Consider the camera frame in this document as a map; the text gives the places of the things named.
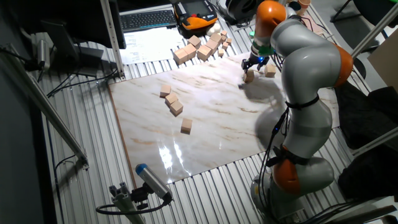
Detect black round drum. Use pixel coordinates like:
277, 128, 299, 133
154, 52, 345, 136
217, 0, 262, 26

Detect green gripper mounting adapter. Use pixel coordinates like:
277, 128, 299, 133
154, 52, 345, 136
248, 30, 276, 57

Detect small silver camera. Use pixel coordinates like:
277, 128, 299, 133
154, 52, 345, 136
36, 39, 51, 71

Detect white marble pattern board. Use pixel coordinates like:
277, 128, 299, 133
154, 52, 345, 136
108, 51, 340, 188

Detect medium wooden cube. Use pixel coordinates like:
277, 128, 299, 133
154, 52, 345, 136
243, 68, 255, 84
159, 84, 172, 98
164, 92, 179, 108
180, 118, 193, 135
264, 63, 277, 78
169, 100, 184, 118

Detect orange black teach pendant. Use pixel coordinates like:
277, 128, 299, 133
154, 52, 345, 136
172, 0, 218, 39

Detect long aluminium frame beam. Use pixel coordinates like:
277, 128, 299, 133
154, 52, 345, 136
0, 43, 90, 170

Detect short aluminium frame beam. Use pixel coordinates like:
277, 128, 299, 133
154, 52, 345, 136
351, 126, 398, 158

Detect silver camera with blue cap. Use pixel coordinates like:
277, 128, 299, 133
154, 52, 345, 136
135, 163, 174, 203

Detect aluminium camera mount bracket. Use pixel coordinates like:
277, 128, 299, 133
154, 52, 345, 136
108, 182, 147, 224

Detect white rounded figurine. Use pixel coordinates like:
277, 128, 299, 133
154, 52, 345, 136
206, 22, 222, 36

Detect black monitor cables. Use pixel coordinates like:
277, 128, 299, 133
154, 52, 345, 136
46, 67, 119, 98

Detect aluminium profile post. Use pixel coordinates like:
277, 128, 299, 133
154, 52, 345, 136
99, 0, 126, 80

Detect printed white paper sheet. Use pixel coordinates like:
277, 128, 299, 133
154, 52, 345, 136
119, 26, 187, 65

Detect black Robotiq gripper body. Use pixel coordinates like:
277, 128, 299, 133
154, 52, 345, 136
247, 53, 271, 65

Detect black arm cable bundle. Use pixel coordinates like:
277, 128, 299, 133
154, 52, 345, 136
257, 14, 335, 224

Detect black office chair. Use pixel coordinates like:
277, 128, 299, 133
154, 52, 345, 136
329, 0, 398, 24

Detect pale pink sheet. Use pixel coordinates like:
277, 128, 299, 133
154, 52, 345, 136
306, 14, 326, 35

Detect slanted aluminium frame beam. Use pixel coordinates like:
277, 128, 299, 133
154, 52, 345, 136
348, 2, 398, 58

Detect brown cardboard box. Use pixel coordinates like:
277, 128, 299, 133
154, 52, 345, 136
367, 37, 398, 93

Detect black computer monitor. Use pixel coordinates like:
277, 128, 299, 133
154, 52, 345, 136
6, 0, 127, 77

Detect black camera cable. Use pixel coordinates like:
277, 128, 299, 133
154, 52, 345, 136
95, 198, 172, 216

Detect black base cable bundle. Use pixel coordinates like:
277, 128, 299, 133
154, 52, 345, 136
298, 200, 361, 223

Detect black padded bag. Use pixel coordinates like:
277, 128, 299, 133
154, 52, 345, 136
338, 146, 398, 202

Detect black cloth bag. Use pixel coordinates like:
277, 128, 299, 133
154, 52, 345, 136
334, 82, 398, 150

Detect black computer keyboard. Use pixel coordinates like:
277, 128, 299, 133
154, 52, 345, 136
119, 9, 178, 34

